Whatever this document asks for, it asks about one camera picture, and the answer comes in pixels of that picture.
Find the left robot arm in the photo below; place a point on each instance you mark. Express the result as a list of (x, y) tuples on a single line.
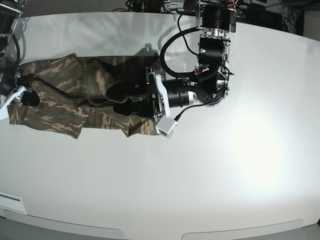
[(162, 88)]

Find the white label plate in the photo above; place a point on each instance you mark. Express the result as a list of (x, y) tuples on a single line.
[(12, 203)]

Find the camouflage T-shirt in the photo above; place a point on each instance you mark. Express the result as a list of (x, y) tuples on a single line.
[(72, 94)]

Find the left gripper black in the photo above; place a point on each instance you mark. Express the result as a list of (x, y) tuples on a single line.
[(133, 98)]

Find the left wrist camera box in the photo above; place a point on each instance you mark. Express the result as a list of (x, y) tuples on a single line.
[(165, 126)]

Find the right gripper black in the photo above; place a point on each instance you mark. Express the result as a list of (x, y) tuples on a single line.
[(10, 84)]

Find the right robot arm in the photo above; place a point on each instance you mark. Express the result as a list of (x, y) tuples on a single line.
[(10, 12)]

